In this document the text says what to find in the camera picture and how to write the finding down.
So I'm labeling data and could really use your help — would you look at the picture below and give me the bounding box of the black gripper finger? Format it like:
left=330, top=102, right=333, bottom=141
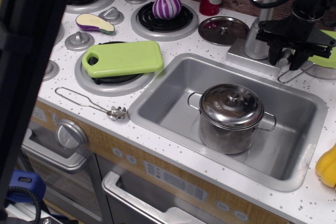
left=289, top=49, right=314, bottom=71
left=268, top=39, right=283, bottom=66

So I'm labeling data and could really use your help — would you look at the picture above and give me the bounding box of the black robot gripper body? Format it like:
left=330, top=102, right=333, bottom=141
left=256, top=14, right=335, bottom=58

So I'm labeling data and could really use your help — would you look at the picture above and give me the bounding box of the silver faucet lever handle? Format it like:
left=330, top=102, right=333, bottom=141
left=278, top=48, right=293, bottom=67

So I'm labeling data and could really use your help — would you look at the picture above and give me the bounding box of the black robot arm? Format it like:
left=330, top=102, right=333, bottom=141
left=249, top=0, right=335, bottom=70

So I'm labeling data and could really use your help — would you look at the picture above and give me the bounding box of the small steel saucepan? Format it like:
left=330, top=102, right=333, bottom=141
left=277, top=60, right=336, bottom=84

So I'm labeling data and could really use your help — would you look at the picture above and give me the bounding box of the silver toy faucet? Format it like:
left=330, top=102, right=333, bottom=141
left=209, top=0, right=281, bottom=77

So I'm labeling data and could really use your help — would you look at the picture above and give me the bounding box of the green plastic plate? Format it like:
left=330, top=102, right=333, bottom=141
left=308, top=30, right=336, bottom=69

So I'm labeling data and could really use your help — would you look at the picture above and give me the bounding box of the flat steel lid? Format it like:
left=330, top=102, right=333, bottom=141
left=198, top=16, right=249, bottom=46

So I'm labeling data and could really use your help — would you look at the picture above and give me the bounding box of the steel pot lid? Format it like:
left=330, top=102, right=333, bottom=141
left=199, top=83, right=264, bottom=130

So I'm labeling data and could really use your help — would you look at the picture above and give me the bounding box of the red toy cup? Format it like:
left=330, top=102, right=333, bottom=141
left=199, top=0, right=220, bottom=16

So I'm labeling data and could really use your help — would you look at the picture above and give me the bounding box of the grey toy sink basin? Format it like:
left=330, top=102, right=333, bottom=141
left=129, top=54, right=328, bottom=191

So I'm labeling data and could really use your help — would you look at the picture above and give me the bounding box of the stainless steel pot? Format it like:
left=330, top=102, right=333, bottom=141
left=197, top=103, right=277, bottom=155

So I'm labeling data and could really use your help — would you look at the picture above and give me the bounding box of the yellow toy squash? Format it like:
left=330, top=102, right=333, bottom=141
left=316, top=145, right=335, bottom=189

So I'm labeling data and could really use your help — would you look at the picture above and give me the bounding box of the purple white toy onion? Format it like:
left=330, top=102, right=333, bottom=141
left=152, top=0, right=182, bottom=20

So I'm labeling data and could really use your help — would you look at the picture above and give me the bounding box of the back middle stove burner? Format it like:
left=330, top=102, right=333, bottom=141
left=131, top=2, right=198, bottom=42

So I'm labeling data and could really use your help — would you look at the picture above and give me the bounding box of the green plastic cutting board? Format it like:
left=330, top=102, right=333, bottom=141
left=82, top=41, right=164, bottom=78

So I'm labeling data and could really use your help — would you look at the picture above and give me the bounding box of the front stove burner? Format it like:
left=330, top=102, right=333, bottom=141
left=75, top=42, right=155, bottom=97

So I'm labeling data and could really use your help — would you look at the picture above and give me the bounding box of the silver stove knob middle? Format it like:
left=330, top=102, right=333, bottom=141
left=98, top=7, right=124, bottom=25

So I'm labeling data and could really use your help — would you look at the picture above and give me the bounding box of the toy eggplant half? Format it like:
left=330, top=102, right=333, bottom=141
left=76, top=13, right=115, bottom=35

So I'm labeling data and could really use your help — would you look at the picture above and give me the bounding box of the silver stove knob lower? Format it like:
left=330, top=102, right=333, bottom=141
left=65, top=31, right=95, bottom=51

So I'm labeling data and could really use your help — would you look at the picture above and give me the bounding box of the silver stove knob far left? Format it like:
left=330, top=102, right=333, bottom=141
left=43, top=60, right=59, bottom=82

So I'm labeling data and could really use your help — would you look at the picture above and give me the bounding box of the silver oven dial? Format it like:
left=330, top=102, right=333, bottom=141
left=55, top=119, right=88, bottom=149

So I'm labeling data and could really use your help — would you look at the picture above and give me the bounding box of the blue clamp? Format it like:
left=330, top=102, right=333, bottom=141
left=6, top=169, right=46, bottom=203

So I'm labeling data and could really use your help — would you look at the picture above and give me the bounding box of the metal wire pasta spoon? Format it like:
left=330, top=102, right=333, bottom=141
left=55, top=87, right=129, bottom=121

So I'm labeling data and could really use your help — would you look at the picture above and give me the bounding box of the silver dishwasher door handle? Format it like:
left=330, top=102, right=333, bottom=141
left=101, top=172, right=203, bottom=224

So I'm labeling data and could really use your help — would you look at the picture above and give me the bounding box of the silver oven door handle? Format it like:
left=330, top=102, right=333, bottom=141
left=22, top=129, right=87, bottom=174

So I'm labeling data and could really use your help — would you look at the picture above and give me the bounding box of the black foreground frame post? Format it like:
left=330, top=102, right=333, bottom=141
left=0, top=0, right=77, bottom=224

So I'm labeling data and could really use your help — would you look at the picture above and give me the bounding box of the black coiled cable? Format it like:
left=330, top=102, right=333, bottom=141
left=2, top=186, right=41, bottom=224

